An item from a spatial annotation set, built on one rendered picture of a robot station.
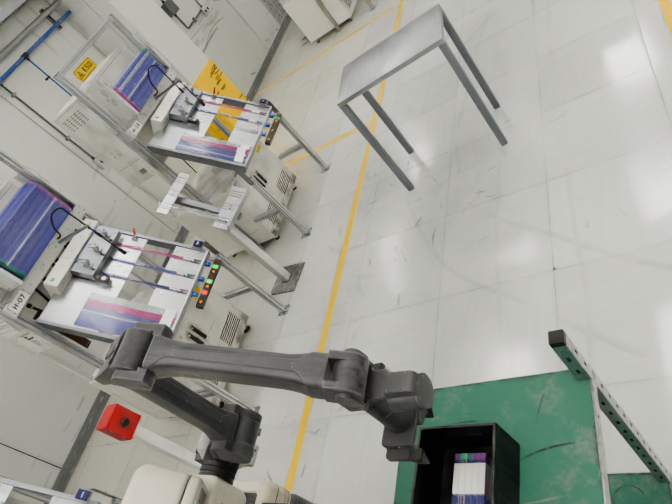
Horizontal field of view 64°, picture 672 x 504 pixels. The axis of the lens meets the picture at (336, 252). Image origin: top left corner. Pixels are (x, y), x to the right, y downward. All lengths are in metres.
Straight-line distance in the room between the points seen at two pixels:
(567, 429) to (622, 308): 1.31
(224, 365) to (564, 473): 0.67
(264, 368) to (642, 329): 1.76
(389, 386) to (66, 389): 4.19
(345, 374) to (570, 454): 0.51
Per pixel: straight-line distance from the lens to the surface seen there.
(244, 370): 0.90
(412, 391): 0.86
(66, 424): 4.90
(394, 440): 0.99
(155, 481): 1.24
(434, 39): 3.11
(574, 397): 1.22
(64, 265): 3.34
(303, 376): 0.87
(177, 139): 4.05
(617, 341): 2.38
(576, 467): 1.17
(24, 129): 5.41
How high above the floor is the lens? 2.00
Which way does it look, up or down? 33 degrees down
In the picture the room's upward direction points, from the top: 46 degrees counter-clockwise
